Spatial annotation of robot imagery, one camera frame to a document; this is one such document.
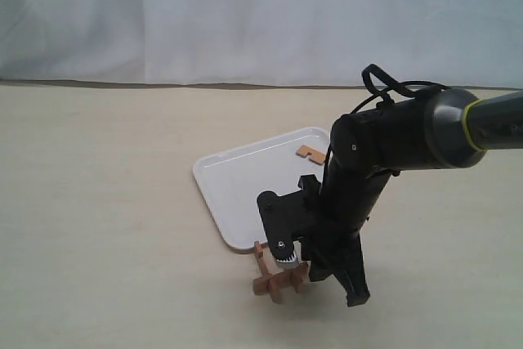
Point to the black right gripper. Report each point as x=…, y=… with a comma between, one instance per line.
x=330, y=240

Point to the wooden rack piece with pegs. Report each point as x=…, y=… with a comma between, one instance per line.
x=273, y=284

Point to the white backdrop curtain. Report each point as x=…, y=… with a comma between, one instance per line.
x=262, y=42

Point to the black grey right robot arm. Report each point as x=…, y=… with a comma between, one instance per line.
x=434, y=129

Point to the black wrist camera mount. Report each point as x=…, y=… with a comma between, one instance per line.
x=289, y=218

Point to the white rectangular plastic tray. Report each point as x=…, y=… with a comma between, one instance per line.
x=230, y=181

